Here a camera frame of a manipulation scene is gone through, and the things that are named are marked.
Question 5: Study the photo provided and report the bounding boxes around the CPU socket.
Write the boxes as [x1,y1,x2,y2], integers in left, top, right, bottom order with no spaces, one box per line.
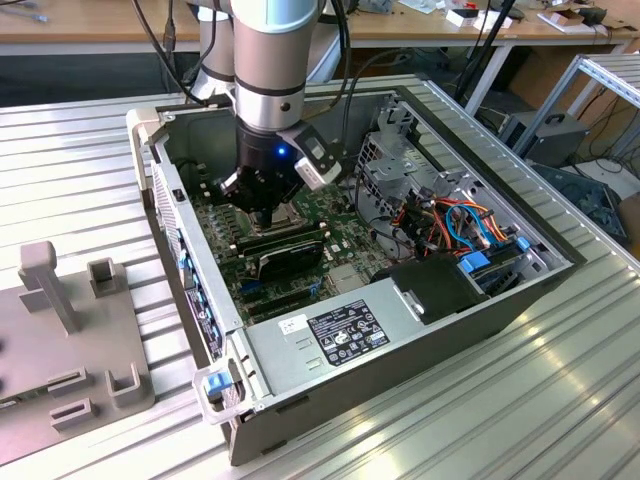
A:
[244,202,302,237]

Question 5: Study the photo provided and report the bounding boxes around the black expansion card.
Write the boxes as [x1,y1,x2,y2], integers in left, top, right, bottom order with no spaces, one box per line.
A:
[254,239,327,285]

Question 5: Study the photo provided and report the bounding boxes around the green motherboard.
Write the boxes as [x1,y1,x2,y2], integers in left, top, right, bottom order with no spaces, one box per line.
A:
[188,162,396,327]

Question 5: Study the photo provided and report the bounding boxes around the metal disk bay cage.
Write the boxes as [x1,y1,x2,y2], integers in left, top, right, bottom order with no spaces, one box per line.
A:
[355,92,484,236]

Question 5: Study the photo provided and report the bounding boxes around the black expansion slot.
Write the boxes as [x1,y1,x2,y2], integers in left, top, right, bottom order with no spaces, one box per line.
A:
[246,288,311,312]
[249,299,315,325]

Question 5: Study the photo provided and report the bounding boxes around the silver chipset heatsink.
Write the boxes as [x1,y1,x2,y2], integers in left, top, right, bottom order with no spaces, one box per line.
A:
[327,264,367,296]

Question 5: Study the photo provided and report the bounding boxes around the silver power supply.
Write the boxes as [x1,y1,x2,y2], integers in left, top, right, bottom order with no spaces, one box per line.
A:
[243,277,429,401]

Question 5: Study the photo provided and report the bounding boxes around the black plastic shroud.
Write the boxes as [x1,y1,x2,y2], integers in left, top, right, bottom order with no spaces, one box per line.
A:
[372,251,490,327]

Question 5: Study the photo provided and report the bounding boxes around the blue case latch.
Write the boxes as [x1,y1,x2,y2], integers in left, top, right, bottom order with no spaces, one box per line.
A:
[206,372,237,400]

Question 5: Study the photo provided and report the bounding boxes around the long wooden desk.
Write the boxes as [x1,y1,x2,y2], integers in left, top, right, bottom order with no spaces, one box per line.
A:
[344,0,640,114]
[0,0,201,56]

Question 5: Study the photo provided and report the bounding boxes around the blue disk carrier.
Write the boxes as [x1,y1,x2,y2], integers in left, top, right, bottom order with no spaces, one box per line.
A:
[457,251,490,275]

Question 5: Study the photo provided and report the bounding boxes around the white box red label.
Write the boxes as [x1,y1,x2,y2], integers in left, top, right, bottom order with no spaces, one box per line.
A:
[443,5,484,30]

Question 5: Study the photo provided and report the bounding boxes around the open grey PC case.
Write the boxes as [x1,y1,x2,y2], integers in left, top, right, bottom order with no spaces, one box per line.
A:
[124,83,590,469]

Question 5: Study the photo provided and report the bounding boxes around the black stand pole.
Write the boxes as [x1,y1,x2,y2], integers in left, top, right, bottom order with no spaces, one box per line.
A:
[452,0,517,104]

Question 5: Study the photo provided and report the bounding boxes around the grey parts rack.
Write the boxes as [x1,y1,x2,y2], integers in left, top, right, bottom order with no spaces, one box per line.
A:
[0,241,159,471]

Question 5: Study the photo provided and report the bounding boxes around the black equipment box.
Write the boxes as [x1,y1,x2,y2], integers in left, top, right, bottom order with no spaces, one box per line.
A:
[499,112,592,169]

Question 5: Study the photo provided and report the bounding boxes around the dark teal crate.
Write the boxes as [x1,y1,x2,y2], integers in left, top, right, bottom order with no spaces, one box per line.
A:
[529,162,629,247]

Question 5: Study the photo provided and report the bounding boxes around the small cardboard box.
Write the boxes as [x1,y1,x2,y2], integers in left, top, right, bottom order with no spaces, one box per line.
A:
[537,7,586,35]

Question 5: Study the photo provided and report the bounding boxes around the green RAM stick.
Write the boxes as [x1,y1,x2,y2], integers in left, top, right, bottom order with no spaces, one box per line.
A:
[0,392,51,417]

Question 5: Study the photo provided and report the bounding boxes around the brown cardboard box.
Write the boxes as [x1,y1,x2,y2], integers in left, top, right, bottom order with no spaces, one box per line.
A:
[615,192,640,247]

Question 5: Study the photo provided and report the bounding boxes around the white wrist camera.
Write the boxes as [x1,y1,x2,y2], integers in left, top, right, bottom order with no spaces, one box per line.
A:
[293,157,344,192]

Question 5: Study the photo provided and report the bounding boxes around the thick black wrist cable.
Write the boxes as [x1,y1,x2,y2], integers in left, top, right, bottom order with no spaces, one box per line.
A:
[299,0,416,151]

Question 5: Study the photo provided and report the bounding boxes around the black cable with plug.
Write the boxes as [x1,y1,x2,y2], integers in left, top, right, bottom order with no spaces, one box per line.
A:
[130,0,211,106]

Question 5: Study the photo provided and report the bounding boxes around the blue wire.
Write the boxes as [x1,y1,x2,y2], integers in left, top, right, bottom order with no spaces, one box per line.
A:
[443,201,494,252]

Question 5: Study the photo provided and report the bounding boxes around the orange wire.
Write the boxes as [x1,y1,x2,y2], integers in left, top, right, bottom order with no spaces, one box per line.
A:
[428,196,509,242]

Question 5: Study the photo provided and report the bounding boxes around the blue network cable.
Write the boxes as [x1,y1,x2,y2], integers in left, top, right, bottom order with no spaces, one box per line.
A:
[17,0,51,25]

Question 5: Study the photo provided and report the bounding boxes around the aluminium profile frame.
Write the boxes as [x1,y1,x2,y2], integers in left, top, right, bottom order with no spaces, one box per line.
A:
[512,52,640,161]

